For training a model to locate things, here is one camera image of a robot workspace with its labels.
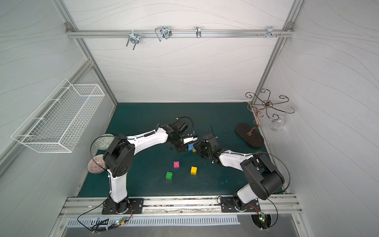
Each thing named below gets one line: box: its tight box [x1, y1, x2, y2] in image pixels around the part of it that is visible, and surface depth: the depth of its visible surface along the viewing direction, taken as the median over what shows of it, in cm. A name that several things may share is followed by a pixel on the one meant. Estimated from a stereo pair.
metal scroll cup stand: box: [245, 88, 296, 136], surface depth 79 cm
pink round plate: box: [86, 154, 107, 174], surface depth 87 cm
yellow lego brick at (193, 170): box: [190, 165, 198, 176], surface depth 84 cm
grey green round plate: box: [94, 133, 115, 151], surface depth 97 cm
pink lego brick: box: [173, 160, 180, 169], surface depth 88 cm
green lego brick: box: [165, 171, 174, 181], surface depth 82 cm
